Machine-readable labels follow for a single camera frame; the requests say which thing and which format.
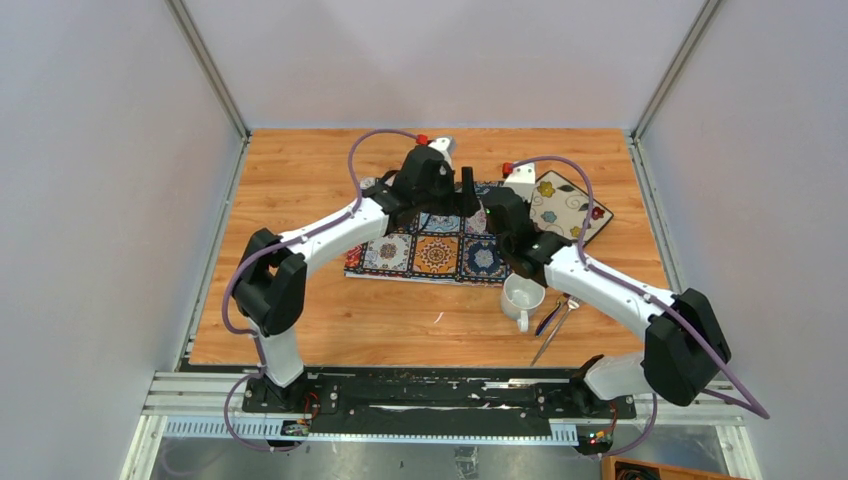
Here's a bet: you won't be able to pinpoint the colourful patterned placemat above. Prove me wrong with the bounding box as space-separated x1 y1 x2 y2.
344 208 512 286

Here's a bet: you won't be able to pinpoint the square floral plate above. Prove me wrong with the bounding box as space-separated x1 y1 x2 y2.
530 171 614 245

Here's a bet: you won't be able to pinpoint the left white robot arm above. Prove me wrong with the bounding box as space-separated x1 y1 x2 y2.
228 137 480 413

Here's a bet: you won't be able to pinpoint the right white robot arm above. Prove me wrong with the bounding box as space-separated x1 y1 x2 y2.
482 187 730 418

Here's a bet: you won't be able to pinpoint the white mug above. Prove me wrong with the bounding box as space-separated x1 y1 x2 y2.
500 273 546 333

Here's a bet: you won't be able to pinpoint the silver fork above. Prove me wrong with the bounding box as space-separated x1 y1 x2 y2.
530 295 582 367

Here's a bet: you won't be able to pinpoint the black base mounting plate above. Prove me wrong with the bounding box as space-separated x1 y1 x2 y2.
242 366 636 439

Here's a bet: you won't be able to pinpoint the orange wooden box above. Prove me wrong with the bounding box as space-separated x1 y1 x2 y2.
601 456 734 480

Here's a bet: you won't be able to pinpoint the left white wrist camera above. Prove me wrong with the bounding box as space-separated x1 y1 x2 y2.
428 136 456 170

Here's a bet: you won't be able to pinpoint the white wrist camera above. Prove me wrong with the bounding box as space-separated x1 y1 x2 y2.
428 136 456 170
504 163 537 203

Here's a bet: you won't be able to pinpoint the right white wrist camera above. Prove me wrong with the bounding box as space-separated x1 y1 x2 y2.
504 163 537 203

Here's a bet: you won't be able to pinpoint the purple handled knife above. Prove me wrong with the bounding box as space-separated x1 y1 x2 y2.
535 293 570 337

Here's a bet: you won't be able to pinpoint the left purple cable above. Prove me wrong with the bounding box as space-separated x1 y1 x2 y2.
221 129 420 455

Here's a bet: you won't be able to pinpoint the aluminium frame rail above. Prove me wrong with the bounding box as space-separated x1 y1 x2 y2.
143 368 744 452

